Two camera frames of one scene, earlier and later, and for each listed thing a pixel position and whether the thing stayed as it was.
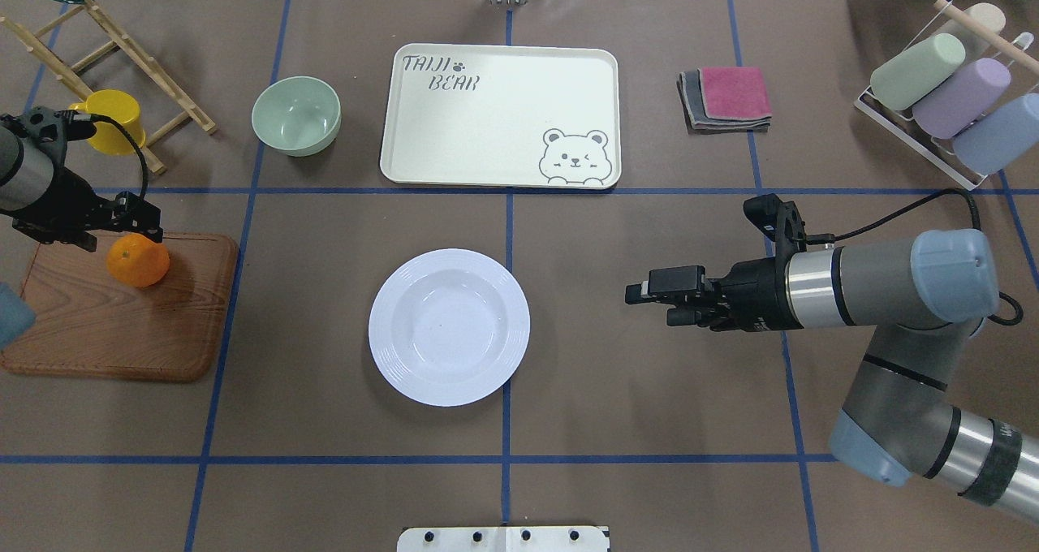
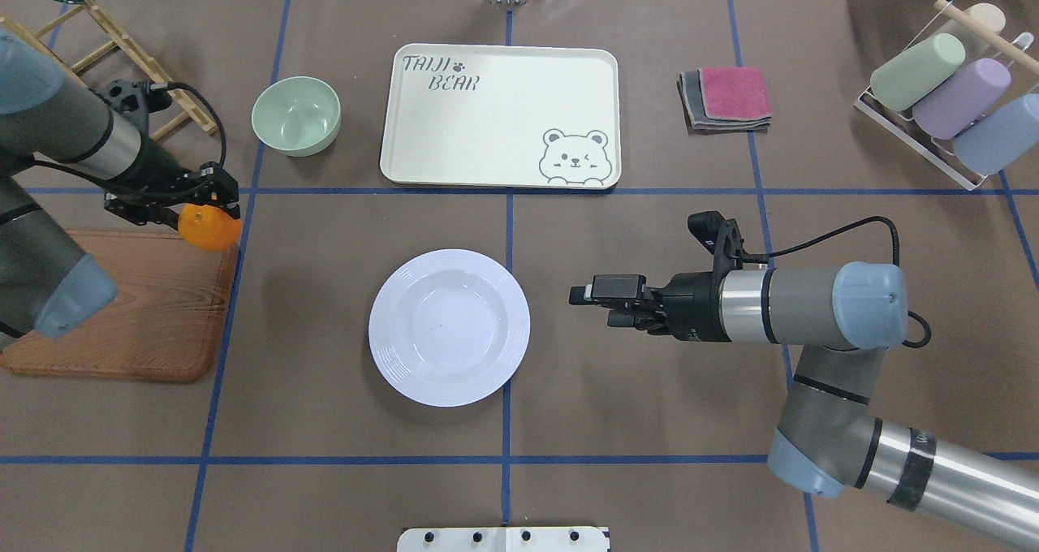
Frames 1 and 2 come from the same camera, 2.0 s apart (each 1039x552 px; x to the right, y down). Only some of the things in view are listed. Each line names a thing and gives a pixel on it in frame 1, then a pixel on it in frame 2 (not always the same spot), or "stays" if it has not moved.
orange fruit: (135, 260) to (209, 229)
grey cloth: (693, 108) stays
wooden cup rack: (80, 91) stays
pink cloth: (734, 93) stays
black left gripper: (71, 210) to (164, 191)
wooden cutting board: (88, 324) stays
